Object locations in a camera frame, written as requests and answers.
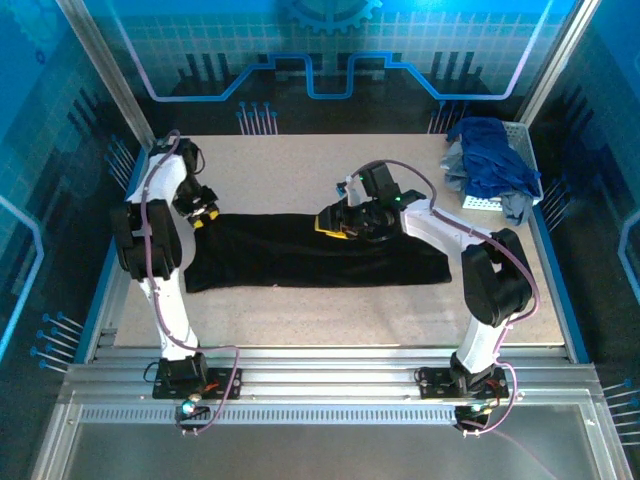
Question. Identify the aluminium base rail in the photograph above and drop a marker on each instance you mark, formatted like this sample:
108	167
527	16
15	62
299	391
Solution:
325	380

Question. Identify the grey t-shirt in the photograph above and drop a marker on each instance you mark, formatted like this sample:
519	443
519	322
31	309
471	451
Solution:
515	210

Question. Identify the black t-shirt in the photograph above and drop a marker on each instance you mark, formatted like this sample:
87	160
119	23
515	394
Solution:
300	255

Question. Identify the blue table edge trim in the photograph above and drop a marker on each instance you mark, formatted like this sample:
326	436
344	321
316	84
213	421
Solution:
95	310

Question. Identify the aluminium side rail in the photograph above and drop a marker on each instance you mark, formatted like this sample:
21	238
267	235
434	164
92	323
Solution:
107	320
552	310

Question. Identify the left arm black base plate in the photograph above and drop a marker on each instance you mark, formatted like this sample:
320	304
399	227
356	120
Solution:
222	382

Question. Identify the small controller board with LEDs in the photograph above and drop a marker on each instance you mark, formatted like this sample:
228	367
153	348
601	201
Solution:
475	410
189	407

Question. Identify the slotted metal strip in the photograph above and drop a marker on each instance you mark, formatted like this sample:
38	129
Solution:
325	415

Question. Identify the aluminium frame post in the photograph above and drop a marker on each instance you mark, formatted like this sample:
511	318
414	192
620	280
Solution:
111	75
557	60

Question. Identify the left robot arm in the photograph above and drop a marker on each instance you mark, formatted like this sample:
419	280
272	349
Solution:
160	300

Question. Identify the grey metal panel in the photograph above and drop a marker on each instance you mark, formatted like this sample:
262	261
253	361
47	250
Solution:
300	455

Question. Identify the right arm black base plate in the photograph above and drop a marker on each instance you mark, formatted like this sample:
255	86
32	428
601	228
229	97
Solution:
432	382

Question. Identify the blue t-shirt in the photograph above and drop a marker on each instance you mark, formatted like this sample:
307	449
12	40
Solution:
490	160

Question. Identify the white perforated plastic basket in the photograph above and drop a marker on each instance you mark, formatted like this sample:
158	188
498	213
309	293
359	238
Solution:
522	137

